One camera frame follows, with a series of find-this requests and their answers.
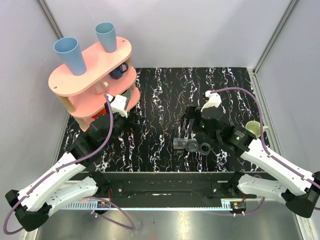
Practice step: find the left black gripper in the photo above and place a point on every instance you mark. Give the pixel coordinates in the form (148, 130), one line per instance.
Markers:
(131, 117)

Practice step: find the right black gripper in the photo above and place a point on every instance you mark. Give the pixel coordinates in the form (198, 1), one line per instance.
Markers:
(191, 112)

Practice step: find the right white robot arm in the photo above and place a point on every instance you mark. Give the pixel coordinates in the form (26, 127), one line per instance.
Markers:
(295, 188)

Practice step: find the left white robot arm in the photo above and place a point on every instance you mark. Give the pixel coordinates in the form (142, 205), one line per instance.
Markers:
(33, 205)

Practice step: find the teal speckled ceramic cup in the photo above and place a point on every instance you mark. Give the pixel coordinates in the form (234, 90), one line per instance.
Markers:
(127, 94)

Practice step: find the black marble patterned mat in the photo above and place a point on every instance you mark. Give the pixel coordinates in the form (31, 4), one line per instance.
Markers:
(164, 95)

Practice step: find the orange plastic bowl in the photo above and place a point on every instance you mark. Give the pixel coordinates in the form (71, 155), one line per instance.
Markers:
(101, 112)

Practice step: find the pink ceramic mug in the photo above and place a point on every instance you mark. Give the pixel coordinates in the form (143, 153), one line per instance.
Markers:
(101, 88)

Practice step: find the dark blue ceramic mug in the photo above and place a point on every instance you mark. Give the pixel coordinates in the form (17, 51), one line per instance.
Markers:
(118, 72)

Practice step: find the pink three-tier wooden shelf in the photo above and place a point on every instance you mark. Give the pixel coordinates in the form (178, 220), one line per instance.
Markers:
(77, 93)

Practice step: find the light green ceramic mug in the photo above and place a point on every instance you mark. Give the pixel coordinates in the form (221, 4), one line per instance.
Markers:
(254, 127)

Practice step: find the small blue plastic cup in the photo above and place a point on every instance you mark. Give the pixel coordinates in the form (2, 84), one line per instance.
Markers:
(106, 34)

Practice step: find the large blue plastic cup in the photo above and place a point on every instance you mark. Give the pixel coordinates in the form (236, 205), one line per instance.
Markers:
(70, 53)

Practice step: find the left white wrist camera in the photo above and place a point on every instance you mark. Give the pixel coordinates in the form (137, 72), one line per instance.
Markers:
(119, 105)

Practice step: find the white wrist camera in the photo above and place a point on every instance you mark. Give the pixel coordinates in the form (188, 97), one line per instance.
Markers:
(213, 100)
(119, 105)

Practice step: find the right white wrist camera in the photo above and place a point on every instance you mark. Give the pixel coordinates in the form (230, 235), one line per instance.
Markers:
(213, 100)

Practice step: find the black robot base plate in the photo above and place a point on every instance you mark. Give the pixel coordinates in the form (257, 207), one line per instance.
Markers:
(169, 189)

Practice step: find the white slotted cable duct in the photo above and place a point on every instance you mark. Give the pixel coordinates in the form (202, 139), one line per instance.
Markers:
(89, 205)

